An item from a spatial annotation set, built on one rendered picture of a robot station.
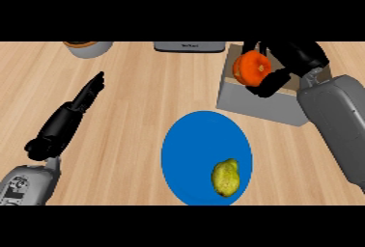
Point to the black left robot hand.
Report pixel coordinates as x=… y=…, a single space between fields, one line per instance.
x=61 y=125

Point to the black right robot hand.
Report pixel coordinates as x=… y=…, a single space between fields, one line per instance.
x=297 y=56

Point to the orange squash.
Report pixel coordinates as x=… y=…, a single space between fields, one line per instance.
x=251 y=69

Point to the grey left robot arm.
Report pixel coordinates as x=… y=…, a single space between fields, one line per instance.
x=28 y=185

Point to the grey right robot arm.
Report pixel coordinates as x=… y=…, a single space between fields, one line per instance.
x=334 y=128

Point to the grey cardboard box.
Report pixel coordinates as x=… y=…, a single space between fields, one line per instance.
x=266 y=103

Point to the blue plate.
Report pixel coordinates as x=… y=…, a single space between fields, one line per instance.
x=207 y=157

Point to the dark grey appliance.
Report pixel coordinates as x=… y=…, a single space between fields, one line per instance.
x=189 y=46

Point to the grey pot with brown contents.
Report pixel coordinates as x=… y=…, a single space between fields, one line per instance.
x=89 y=49

